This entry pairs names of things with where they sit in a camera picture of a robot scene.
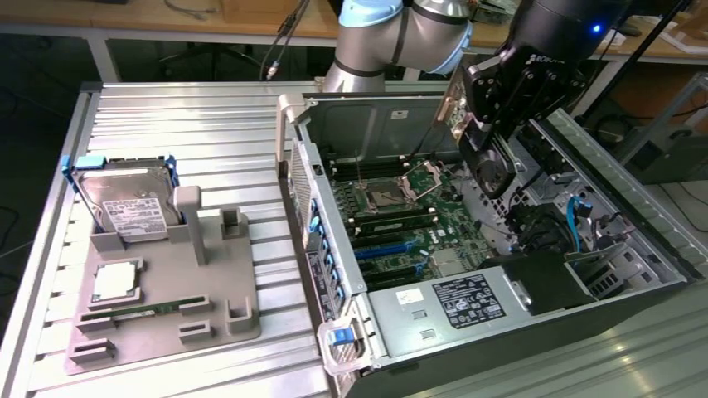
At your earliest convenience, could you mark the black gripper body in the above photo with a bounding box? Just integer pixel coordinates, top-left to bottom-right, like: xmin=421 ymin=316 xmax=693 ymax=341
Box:
xmin=493 ymin=0 xmax=632 ymax=75

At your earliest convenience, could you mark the black graphics card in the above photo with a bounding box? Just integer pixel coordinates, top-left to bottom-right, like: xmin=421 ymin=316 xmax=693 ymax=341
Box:
xmin=436 ymin=66 xmax=526 ymax=200

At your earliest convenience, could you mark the black slanted pole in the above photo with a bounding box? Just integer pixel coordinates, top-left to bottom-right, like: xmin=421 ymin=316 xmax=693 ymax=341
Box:
xmin=562 ymin=0 xmax=696 ymax=115

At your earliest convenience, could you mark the black desk monitor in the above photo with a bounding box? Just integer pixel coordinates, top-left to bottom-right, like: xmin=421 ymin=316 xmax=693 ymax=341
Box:
xmin=628 ymin=0 xmax=696 ymax=17

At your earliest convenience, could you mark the metal socket cover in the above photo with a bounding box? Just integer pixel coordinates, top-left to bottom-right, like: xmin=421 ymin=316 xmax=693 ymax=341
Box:
xmin=397 ymin=160 xmax=448 ymax=199

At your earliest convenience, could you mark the metal drive cage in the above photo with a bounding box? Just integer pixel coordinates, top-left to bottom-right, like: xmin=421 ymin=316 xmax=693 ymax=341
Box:
xmin=460 ymin=136 xmax=560 ymax=204

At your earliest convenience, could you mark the black RAM slot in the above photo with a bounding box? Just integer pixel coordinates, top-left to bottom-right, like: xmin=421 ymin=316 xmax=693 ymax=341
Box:
xmin=329 ymin=157 xmax=410 ymax=171
xmin=330 ymin=165 xmax=413 ymax=180

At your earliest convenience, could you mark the green motherboard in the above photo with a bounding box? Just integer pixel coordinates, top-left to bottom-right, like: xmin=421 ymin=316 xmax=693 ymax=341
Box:
xmin=328 ymin=155 xmax=498 ymax=294

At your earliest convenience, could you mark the CPU socket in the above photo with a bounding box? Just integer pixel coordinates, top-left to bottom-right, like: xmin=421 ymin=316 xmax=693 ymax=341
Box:
xmin=360 ymin=178 xmax=409 ymax=216

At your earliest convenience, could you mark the black installed RAM stick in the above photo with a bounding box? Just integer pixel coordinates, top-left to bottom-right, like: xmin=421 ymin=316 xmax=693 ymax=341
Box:
xmin=353 ymin=213 xmax=438 ymax=237

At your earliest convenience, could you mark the silver chipset heatsink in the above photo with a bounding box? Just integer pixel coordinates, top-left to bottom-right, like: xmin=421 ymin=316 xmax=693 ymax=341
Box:
xmin=429 ymin=250 xmax=466 ymax=278

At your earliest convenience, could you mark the blue expansion slot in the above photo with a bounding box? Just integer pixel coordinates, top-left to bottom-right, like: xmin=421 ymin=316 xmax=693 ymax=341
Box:
xmin=353 ymin=242 xmax=414 ymax=261

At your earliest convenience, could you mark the blue card retainer strip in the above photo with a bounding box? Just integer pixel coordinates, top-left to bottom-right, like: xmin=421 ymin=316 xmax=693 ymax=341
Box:
xmin=308 ymin=197 xmax=348 ymax=323

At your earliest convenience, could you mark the metal disk bay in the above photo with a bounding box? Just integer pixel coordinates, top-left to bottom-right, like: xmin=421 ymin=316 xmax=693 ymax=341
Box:
xmin=562 ymin=240 xmax=673 ymax=300

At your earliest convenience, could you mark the black expansion slot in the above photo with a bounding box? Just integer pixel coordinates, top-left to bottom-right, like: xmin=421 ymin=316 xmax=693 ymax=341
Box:
xmin=361 ymin=265 xmax=417 ymax=279
xmin=365 ymin=275 xmax=420 ymax=291

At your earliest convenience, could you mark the silver power supply unit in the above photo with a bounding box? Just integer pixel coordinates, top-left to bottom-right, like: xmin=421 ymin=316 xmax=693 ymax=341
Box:
xmin=356 ymin=265 xmax=536 ymax=360

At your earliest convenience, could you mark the open black PC case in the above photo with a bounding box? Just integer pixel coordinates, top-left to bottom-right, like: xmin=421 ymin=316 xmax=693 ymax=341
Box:
xmin=274 ymin=89 xmax=698 ymax=398

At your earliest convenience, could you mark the hard disk in blue caddy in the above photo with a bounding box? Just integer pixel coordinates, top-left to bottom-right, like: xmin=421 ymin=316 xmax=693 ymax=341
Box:
xmin=57 ymin=152 xmax=182 ymax=245

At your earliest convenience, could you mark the grey parts rack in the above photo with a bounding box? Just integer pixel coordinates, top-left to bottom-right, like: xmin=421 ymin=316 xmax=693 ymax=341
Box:
xmin=62 ymin=185 xmax=264 ymax=377

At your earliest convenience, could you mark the green RAM stick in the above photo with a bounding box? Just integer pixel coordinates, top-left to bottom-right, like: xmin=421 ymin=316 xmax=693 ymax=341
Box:
xmin=81 ymin=294 xmax=204 ymax=323

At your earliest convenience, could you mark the silver CPU chip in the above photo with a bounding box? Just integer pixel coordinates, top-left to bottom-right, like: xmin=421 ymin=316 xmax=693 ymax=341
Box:
xmin=90 ymin=262 xmax=140 ymax=300

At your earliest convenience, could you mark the black wire loop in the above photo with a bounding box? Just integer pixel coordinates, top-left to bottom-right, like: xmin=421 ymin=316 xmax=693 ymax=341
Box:
xmin=412 ymin=122 xmax=444 ymax=163

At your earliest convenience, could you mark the wooden desk white frame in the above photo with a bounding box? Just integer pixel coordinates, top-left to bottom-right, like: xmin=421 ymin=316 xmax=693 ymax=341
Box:
xmin=0 ymin=0 xmax=341 ymax=83
xmin=466 ymin=12 xmax=708 ymax=119

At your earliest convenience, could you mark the blue wire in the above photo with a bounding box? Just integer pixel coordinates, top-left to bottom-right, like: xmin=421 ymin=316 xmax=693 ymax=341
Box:
xmin=564 ymin=192 xmax=597 ymax=255

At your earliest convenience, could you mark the black cable bundle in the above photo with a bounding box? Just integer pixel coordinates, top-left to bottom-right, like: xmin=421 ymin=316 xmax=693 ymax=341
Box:
xmin=504 ymin=201 xmax=574 ymax=255

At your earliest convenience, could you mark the arm cable with sleeve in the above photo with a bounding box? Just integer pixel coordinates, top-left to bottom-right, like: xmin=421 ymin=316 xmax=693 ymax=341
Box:
xmin=261 ymin=0 xmax=312 ymax=82

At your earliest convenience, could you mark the grey case handle blue latch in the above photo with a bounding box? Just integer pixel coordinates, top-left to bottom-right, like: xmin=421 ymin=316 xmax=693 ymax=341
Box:
xmin=317 ymin=317 xmax=370 ymax=376

